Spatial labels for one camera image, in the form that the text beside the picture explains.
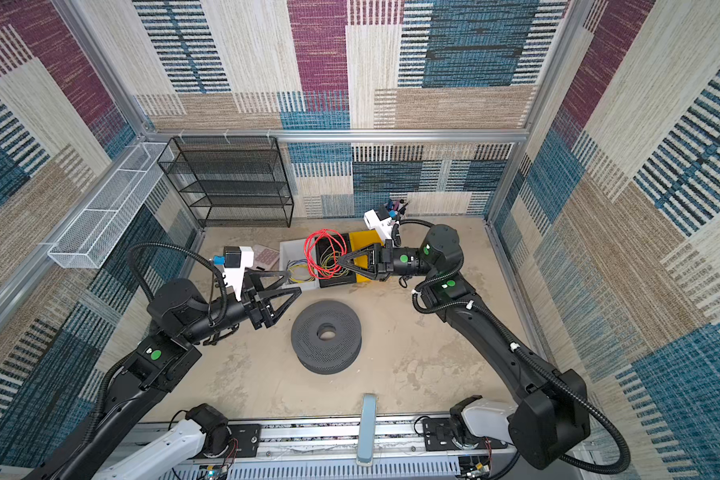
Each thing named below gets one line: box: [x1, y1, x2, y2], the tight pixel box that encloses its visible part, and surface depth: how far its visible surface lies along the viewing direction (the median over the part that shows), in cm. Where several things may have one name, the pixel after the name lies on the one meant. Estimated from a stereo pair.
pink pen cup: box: [385, 199, 400, 219], surface depth 111 cm
